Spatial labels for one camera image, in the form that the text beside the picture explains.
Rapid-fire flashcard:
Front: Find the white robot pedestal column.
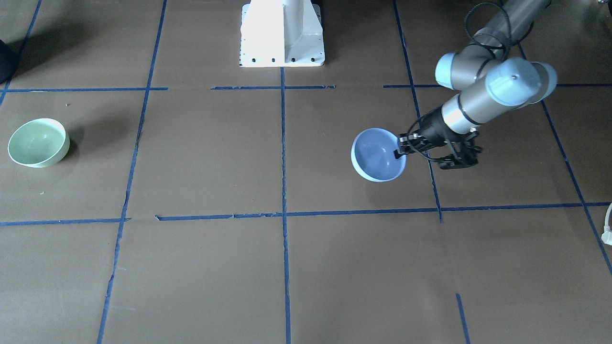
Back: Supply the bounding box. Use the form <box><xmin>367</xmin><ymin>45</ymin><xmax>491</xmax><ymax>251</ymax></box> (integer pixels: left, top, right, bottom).
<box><xmin>239</xmin><ymin>0</ymin><xmax>326</xmax><ymax>68</ymax></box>

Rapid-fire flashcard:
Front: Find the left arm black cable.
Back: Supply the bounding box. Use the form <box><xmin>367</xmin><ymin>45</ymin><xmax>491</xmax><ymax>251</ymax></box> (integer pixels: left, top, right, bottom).
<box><xmin>406</xmin><ymin>2</ymin><xmax>522</xmax><ymax>163</ymax></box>

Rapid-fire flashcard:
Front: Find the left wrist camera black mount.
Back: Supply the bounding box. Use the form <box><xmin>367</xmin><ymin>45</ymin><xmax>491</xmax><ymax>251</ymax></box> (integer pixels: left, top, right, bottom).
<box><xmin>437</xmin><ymin>128</ymin><xmax>482</xmax><ymax>170</ymax></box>

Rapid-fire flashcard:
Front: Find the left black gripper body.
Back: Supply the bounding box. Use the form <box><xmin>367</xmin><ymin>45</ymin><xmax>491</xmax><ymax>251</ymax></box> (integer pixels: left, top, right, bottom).
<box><xmin>406</xmin><ymin>106</ymin><xmax>454</xmax><ymax>152</ymax></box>

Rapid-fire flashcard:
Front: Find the blue bowl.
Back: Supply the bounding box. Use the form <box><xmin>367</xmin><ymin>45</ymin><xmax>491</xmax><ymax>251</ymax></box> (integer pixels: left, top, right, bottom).
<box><xmin>350</xmin><ymin>127</ymin><xmax>406</xmax><ymax>183</ymax></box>

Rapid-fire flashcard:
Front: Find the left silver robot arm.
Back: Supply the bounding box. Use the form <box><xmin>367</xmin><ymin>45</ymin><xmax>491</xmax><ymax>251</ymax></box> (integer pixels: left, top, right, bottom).
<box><xmin>394</xmin><ymin>0</ymin><xmax>557</xmax><ymax>169</ymax></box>

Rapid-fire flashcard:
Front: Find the green bowl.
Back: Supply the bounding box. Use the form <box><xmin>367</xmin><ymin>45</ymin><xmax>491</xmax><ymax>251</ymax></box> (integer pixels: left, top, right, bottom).
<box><xmin>7</xmin><ymin>118</ymin><xmax>70</xmax><ymax>168</ymax></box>

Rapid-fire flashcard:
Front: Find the blue saucepan with glass lid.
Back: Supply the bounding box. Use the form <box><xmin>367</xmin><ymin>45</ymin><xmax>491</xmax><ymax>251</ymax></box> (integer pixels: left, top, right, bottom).
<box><xmin>0</xmin><ymin>41</ymin><xmax>18</xmax><ymax>84</ymax></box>

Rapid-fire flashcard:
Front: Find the white toaster power cable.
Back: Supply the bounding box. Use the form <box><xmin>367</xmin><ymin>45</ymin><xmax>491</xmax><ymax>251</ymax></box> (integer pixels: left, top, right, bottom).
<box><xmin>601</xmin><ymin>203</ymin><xmax>612</xmax><ymax>246</ymax></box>

